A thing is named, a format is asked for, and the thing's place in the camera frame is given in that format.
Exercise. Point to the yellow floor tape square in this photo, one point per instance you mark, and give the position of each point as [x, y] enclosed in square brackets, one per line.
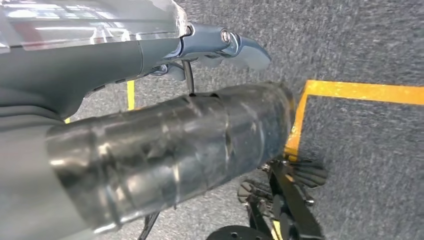
[364, 92]

